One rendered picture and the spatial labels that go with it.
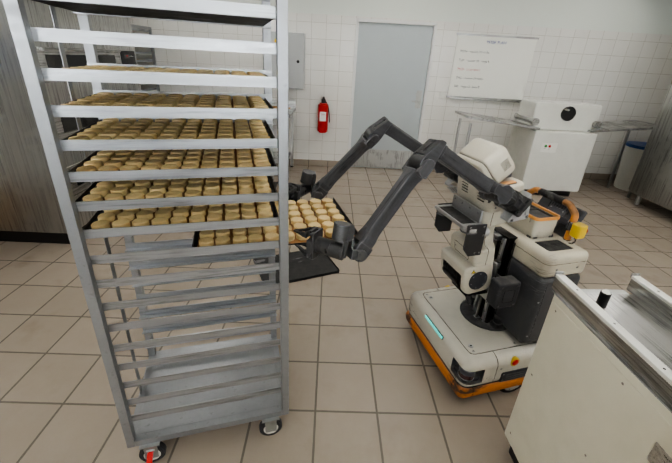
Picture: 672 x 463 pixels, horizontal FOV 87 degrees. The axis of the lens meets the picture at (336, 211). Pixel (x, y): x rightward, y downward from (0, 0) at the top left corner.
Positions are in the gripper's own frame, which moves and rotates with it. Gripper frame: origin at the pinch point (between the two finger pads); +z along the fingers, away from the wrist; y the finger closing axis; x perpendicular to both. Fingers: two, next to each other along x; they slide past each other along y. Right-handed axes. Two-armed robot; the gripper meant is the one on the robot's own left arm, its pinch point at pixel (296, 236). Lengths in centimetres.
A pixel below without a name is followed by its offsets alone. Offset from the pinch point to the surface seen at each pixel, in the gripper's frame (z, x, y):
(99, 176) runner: 39, -42, -26
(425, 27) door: 97, 439, -99
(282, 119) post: 0.3, -7.0, -42.7
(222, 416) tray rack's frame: 21, -25, 82
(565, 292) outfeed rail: -89, 36, 11
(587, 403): -101, 14, 34
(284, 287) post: -0.1, -7.5, 17.6
